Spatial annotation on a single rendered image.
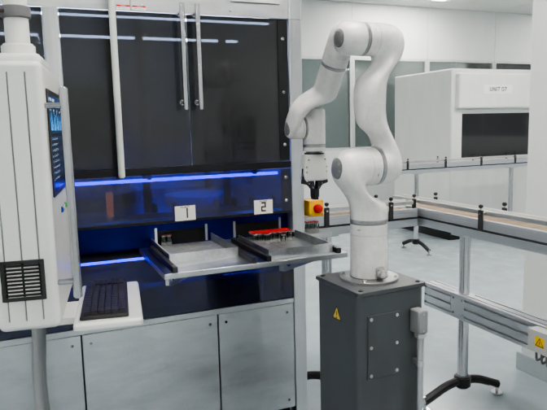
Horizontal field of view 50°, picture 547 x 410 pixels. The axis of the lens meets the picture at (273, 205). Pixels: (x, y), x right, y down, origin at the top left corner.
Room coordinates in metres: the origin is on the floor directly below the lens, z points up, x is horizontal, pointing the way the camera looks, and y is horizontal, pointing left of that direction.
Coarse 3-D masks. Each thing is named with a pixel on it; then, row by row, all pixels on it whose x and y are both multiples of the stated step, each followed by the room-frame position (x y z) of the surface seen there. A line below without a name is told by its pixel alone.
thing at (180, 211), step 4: (176, 208) 2.31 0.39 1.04; (180, 208) 2.31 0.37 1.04; (184, 208) 2.32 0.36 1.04; (188, 208) 2.33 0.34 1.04; (192, 208) 2.33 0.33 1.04; (176, 212) 2.31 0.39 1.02; (180, 212) 2.31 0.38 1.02; (184, 212) 2.32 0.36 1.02; (188, 212) 2.33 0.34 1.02; (192, 212) 2.33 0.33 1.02; (176, 216) 2.31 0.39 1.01; (180, 216) 2.31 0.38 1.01; (184, 216) 2.32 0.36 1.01; (188, 216) 2.33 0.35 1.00; (192, 216) 2.33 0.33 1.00; (176, 220) 2.31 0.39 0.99; (180, 220) 2.31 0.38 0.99
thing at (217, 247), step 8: (152, 240) 2.31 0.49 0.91; (216, 240) 2.37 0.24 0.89; (224, 240) 2.27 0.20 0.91; (160, 248) 2.16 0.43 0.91; (168, 248) 2.29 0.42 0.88; (176, 248) 2.29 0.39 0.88; (184, 248) 2.29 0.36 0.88; (192, 248) 2.28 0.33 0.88; (200, 248) 2.28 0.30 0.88; (208, 248) 2.28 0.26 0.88; (216, 248) 2.27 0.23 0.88; (224, 248) 2.11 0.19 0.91; (232, 248) 2.12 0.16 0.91; (168, 256) 2.04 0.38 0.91; (176, 256) 2.04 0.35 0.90; (184, 256) 2.05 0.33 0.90; (192, 256) 2.07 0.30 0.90; (200, 256) 2.08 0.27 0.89; (208, 256) 2.09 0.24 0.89; (216, 256) 2.10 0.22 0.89; (224, 256) 2.11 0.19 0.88; (232, 256) 2.12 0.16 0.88
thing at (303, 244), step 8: (296, 232) 2.45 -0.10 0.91; (240, 240) 2.35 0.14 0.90; (248, 240) 2.26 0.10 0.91; (296, 240) 2.40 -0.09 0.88; (304, 240) 2.38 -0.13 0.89; (312, 240) 2.31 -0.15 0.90; (320, 240) 2.25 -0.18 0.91; (256, 248) 2.18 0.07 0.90; (264, 248) 2.11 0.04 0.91; (272, 248) 2.25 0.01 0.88; (280, 248) 2.24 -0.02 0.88; (288, 248) 2.09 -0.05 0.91; (296, 248) 2.10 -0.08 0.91; (304, 248) 2.12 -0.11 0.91; (312, 248) 2.13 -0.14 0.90; (320, 248) 2.14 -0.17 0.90; (328, 248) 2.15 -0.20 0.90; (272, 256) 2.07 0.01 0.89; (280, 256) 2.08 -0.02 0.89; (288, 256) 2.09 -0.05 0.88
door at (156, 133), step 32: (64, 32) 2.17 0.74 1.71; (96, 32) 2.22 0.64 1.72; (128, 32) 2.26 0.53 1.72; (160, 32) 2.31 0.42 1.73; (64, 64) 2.17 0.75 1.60; (96, 64) 2.21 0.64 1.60; (128, 64) 2.26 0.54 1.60; (160, 64) 2.31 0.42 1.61; (96, 96) 2.21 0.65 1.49; (128, 96) 2.26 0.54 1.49; (160, 96) 2.30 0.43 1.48; (96, 128) 2.21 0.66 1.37; (128, 128) 2.25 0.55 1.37; (160, 128) 2.30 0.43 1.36; (96, 160) 2.20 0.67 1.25; (128, 160) 2.25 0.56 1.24; (160, 160) 2.30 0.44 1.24
